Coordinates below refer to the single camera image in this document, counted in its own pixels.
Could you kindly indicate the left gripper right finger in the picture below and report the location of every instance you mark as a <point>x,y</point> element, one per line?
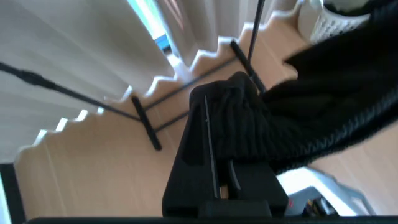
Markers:
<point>258,183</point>

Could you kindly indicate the black clothes rack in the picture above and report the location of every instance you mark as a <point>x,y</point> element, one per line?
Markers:
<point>146,121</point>

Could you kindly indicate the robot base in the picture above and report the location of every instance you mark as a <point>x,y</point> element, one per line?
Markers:
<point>314,189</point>

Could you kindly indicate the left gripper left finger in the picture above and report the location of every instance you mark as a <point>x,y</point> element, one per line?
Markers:
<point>189,186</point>

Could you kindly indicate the white laundry basket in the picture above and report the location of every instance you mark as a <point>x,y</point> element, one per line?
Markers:
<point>329,26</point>

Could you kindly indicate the window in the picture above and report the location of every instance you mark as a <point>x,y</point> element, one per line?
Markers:
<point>149,18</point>

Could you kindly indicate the black garment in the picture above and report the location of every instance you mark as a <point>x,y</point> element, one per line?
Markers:
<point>311,99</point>

